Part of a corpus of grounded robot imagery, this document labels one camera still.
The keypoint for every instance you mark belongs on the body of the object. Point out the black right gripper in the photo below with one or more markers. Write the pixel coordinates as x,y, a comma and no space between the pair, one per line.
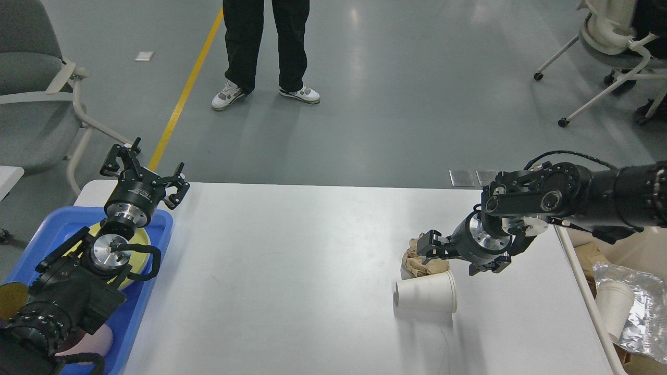
470,241

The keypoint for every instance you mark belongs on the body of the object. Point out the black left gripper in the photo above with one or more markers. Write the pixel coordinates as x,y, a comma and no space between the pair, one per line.
135,200

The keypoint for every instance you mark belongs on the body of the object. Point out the white paper cup front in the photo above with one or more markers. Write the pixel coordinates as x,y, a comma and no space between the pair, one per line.
436,292

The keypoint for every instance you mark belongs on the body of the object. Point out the white paper cup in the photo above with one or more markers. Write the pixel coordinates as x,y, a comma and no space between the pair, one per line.
436,292
614,300

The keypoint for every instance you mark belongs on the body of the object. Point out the small brown paper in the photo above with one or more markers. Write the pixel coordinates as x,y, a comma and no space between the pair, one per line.
413,262

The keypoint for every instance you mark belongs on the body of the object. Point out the yellow plate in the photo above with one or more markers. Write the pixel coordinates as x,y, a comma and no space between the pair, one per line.
139,240

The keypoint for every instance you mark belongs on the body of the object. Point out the pink mug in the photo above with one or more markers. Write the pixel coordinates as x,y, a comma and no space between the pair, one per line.
82,342

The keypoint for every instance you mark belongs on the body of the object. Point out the aluminium foil tray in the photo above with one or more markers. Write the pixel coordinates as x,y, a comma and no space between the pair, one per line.
644,332

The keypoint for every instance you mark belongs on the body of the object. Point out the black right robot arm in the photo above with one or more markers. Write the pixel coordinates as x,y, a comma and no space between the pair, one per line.
515,207

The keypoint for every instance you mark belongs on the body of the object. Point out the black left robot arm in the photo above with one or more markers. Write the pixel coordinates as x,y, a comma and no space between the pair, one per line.
78,287

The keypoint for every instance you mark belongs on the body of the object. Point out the left metal floor plate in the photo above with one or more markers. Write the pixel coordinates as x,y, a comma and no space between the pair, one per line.
462,178

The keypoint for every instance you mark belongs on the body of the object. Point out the metal floor plate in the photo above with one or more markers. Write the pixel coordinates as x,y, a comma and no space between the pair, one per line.
462,178
486,177

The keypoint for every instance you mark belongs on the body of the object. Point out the right metal floor plate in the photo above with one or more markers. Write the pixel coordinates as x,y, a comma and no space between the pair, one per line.
486,177

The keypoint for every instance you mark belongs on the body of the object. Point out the white office chair left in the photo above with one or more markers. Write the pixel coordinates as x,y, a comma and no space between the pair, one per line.
43,120

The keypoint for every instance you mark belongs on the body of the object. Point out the white office chair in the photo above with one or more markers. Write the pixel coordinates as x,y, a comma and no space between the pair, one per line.
43,120
608,37

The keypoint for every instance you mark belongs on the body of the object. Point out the brown paper in bin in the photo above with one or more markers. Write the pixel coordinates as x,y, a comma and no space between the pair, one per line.
587,255

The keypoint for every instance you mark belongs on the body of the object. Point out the small white side table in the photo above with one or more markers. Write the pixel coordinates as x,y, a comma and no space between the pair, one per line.
10,175

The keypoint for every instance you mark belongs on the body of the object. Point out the blue plastic tray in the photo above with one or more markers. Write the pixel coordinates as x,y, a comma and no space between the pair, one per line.
125,322

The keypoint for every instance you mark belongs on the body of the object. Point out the beige plastic bin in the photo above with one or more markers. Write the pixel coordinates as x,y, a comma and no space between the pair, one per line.
644,251

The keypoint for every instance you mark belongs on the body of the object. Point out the white office chair right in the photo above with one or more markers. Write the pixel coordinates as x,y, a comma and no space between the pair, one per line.
608,37

